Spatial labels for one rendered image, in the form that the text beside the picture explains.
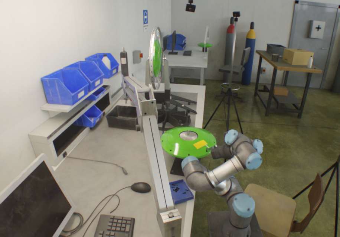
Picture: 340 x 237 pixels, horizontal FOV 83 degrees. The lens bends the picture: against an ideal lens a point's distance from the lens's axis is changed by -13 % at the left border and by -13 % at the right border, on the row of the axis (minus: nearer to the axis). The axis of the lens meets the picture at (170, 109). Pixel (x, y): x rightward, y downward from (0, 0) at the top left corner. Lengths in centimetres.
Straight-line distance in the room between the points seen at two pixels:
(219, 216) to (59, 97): 110
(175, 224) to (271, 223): 89
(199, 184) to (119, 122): 98
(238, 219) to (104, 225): 55
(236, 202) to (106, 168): 74
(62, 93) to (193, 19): 466
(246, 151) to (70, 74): 119
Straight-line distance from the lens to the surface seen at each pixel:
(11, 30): 131
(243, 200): 95
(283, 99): 433
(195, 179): 81
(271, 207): 157
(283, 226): 150
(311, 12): 614
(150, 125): 69
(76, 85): 154
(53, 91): 141
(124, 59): 115
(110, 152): 143
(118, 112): 183
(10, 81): 129
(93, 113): 178
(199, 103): 206
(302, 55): 403
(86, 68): 174
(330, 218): 262
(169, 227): 70
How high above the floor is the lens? 174
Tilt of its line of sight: 25 degrees down
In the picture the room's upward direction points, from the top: straight up
